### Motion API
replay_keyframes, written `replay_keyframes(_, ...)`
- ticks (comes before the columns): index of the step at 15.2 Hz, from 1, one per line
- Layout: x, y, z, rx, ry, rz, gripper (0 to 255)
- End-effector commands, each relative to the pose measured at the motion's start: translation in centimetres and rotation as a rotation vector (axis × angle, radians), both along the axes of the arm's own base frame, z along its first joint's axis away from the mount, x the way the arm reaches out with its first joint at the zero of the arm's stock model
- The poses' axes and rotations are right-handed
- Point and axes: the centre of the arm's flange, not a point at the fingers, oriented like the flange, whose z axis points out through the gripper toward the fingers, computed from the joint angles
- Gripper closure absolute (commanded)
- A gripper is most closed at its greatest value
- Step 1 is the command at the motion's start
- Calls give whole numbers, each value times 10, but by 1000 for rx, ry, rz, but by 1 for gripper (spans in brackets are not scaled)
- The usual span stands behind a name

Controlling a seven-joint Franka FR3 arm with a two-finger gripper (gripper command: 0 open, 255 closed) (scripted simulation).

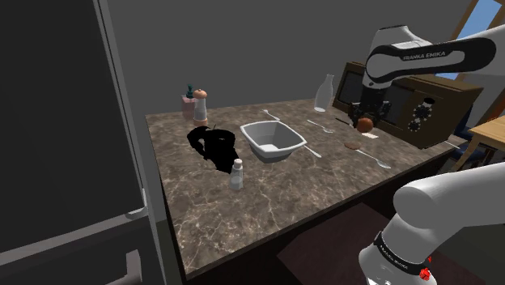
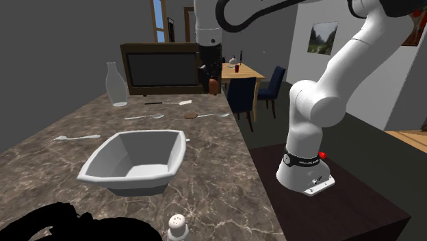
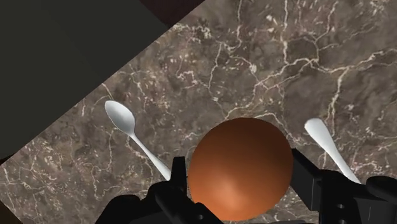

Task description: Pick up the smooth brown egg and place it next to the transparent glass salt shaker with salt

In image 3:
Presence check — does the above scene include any white spoon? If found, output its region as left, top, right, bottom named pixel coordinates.
left=104, top=100, right=172, bottom=181

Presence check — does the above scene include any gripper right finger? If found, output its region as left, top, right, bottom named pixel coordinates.
left=289, top=148, right=397, bottom=224

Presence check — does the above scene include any white utensil handle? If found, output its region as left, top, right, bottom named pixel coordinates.
left=304, top=118, right=362, bottom=185

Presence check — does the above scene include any brown egg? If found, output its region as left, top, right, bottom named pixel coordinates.
left=188, top=117, right=294, bottom=222

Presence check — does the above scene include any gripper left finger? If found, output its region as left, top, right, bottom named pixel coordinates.
left=95, top=156, right=224, bottom=224

